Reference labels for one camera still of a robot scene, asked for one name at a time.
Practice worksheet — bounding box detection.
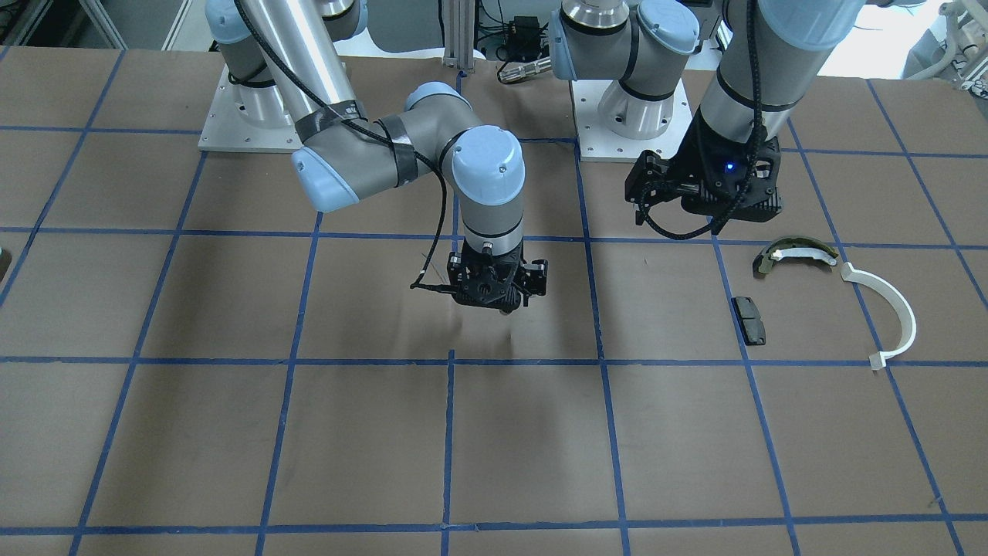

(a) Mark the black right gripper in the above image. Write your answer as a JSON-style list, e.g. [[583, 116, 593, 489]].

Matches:
[[448, 249, 548, 312]]

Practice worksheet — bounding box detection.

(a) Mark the aluminium frame post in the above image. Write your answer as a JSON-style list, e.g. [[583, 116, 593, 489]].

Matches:
[[440, 0, 476, 74]]

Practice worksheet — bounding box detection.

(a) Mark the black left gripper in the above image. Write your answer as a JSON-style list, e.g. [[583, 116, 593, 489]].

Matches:
[[624, 110, 783, 226]]

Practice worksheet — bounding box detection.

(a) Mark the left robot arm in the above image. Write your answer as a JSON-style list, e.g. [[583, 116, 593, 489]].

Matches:
[[548, 1, 864, 237]]

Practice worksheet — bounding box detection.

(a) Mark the black brake pad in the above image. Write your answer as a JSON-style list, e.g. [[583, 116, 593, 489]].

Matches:
[[731, 296, 766, 346]]

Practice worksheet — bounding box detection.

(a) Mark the curved brake shoe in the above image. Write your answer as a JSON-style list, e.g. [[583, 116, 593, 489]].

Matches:
[[753, 235, 840, 276]]

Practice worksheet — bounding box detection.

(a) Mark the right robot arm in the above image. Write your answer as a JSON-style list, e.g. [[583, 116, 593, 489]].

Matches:
[[205, 1, 548, 314]]

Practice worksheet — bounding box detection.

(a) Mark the white curved plastic bracket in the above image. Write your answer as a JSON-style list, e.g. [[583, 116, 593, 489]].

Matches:
[[840, 263, 918, 371]]

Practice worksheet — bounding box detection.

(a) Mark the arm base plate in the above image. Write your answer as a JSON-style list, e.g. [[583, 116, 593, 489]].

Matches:
[[198, 66, 301, 154], [570, 79, 692, 163]]

